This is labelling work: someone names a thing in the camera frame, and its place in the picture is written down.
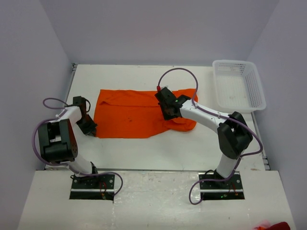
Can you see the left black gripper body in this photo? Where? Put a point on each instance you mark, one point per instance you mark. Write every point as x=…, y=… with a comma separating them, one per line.
x=86, y=124

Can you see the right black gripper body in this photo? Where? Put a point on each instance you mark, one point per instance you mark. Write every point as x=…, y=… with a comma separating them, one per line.
x=166, y=114

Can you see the orange t shirt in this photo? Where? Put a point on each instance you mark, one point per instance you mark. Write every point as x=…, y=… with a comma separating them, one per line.
x=133, y=114

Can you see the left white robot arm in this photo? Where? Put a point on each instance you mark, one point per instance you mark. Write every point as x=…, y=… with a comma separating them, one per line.
x=54, y=141

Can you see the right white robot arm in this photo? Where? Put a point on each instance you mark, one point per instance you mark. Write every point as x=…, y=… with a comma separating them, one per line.
x=232, y=131

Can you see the white plastic basket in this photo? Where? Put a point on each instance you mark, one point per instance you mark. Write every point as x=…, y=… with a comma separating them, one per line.
x=238, y=86

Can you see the red cloth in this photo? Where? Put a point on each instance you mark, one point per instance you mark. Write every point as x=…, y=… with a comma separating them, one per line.
x=268, y=226

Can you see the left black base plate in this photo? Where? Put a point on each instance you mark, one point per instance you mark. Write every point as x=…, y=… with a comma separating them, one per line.
x=93, y=188

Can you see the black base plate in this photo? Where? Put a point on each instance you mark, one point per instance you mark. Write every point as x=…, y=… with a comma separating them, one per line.
x=93, y=188
x=230, y=190

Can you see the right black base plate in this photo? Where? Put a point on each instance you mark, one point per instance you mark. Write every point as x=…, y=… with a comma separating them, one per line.
x=230, y=190

